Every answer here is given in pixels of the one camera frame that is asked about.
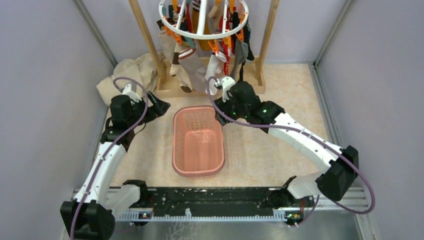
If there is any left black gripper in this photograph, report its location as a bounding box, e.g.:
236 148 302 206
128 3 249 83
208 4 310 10
127 90 170 128

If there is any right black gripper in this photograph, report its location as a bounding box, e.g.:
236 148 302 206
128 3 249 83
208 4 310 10
212 93 249 126

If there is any wooden hanger rack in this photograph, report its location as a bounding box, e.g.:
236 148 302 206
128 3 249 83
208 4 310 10
128 0 280 99

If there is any white sock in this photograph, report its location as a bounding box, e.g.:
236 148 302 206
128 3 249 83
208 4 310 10
204 51 227 88

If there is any pink plastic laundry basket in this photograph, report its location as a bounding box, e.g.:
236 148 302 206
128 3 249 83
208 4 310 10
172 105 226 178

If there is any red patterned sock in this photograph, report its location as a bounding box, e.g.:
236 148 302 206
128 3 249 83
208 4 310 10
222 42 232 76

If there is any grey sock with striped cuff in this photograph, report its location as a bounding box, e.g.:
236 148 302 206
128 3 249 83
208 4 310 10
178 48 207 93

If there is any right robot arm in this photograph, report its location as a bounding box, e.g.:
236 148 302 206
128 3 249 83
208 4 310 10
208 77 360 206

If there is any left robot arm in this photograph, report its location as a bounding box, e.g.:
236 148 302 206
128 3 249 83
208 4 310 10
60 91 171 240

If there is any white round clip hanger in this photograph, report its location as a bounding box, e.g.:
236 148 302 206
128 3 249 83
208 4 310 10
158 0 250 43

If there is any beige brown sock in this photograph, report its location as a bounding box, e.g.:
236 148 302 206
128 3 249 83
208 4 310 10
158 30 193 93

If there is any beige crumpled cloth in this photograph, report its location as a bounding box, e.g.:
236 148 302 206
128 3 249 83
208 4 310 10
96 53 159 106

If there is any grey black sock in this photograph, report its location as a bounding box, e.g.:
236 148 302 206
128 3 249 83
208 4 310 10
229 39 255 82

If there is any mustard yellow sock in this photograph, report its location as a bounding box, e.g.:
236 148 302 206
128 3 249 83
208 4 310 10
192 0 210 35

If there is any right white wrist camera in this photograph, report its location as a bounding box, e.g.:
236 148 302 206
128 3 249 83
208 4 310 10
214 76 236 103

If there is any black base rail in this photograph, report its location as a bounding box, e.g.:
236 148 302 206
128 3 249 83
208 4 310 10
68 186 369 223

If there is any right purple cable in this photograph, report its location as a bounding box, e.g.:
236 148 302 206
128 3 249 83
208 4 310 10
205 76 377 229

